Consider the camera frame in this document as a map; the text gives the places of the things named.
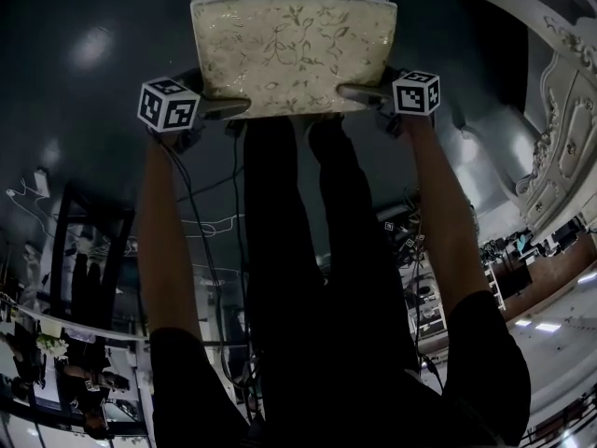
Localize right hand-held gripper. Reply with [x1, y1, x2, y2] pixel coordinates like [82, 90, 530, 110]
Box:
[338, 66, 441, 137]

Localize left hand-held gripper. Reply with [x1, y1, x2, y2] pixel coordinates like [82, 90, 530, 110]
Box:
[137, 66, 251, 153]

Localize cream floral upholstered stool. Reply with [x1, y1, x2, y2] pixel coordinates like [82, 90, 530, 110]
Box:
[189, 0, 398, 119]

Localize white ornate dressing table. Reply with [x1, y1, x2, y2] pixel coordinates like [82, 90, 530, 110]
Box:
[419, 0, 597, 242]

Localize person's right forearm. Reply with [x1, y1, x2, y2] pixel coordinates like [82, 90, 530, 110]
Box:
[400, 119, 491, 319]

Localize person's left forearm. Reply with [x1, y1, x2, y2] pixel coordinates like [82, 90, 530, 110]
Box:
[137, 133, 206, 340]

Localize white power adapter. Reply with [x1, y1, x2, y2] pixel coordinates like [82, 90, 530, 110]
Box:
[32, 168, 52, 200]

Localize person's black clothed body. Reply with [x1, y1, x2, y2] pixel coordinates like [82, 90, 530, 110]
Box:
[148, 114, 533, 448]

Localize white flower bunch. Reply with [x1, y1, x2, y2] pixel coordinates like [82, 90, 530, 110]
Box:
[35, 333, 70, 359]

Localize white tangled floor cables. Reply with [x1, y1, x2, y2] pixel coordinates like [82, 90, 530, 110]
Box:
[179, 212, 246, 238]

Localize black metal frame stand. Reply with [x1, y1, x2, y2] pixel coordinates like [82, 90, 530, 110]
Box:
[49, 182, 136, 321]

